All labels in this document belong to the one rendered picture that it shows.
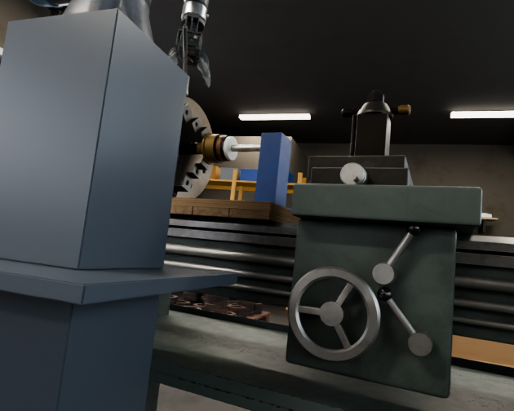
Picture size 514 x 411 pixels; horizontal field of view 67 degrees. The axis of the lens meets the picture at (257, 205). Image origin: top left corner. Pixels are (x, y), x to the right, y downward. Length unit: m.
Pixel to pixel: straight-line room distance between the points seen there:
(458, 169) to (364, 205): 7.39
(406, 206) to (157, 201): 0.40
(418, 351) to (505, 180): 7.53
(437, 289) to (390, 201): 0.16
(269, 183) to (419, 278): 0.48
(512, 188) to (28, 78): 7.88
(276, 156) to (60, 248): 0.63
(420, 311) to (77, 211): 0.53
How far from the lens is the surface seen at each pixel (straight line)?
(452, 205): 0.66
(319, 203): 0.69
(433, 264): 0.70
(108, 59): 0.58
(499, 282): 0.80
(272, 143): 1.04
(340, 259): 0.71
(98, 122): 0.56
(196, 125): 1.16
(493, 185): 8.09
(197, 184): 1.26
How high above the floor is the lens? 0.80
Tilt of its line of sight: 7 degrees up
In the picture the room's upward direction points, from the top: 6 degrees clockwise
